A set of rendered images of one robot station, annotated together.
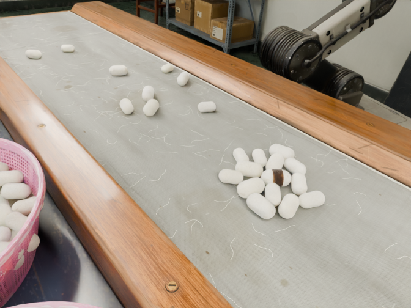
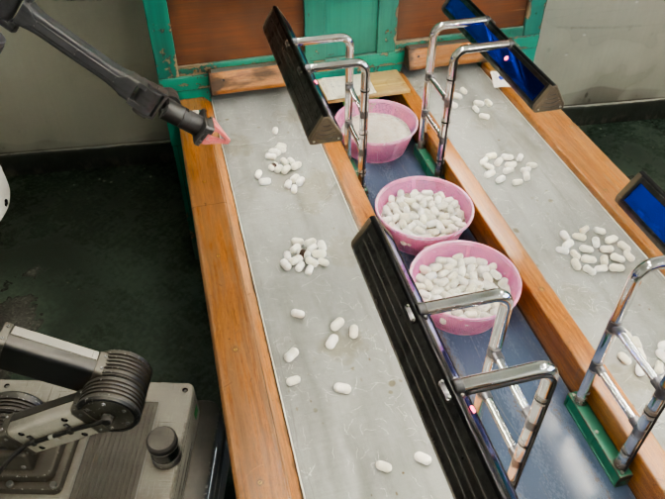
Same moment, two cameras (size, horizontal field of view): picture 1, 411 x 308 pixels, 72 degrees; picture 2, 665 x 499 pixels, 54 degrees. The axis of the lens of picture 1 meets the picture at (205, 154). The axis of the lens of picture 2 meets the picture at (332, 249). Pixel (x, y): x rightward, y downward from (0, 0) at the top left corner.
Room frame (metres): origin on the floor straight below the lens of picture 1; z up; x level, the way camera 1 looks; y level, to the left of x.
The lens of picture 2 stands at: (1.26, 0.59, 1.88)
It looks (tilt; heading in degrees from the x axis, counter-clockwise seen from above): 43 degrees down; 211
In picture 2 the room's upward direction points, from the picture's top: straight up
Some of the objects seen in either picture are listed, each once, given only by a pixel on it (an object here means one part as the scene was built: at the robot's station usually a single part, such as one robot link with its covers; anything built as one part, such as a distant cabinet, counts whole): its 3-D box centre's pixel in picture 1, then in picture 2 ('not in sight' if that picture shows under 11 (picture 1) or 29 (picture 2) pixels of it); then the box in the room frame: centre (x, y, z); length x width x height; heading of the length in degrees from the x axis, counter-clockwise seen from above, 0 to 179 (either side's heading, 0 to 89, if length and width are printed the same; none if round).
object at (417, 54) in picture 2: not in sight; (446, 52); (-0.78, -0.17, 0.83); 0.30 x 0.06 x 0.07; 135
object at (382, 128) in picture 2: not in sight; (375, 136); (-0.35, -0.22, 0.71); 0.22 x 0.22 x 0.06
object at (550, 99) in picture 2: not in sight; (497, 42); (-0.43, 0.10, 1.08); 0.62 x 0.08 x 0.07; 45
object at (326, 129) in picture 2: not in sight; (297, 66); (-0.03, -0.29, 1.08); 0.62 x 0.08 x 0.07; 45
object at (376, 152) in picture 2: not in sight; (375, 133); (-0.35, -0.22, 0.72); 0.27 x 0.27 x 0.10
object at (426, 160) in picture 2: not in sight; (461, 104); (-0.37, 0.05, 0.90); 0.20 x 0.19 x 0.45; 45
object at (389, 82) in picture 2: not in sight; (357, 86); (-0.50, -0.37, 0.77); 0.33 x 0.15 x 0.01; 135
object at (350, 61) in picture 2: not in sight; (328, 122); (-0.08, -0.23, 0.90); 0.20 x 0.19 x 0.45; 45
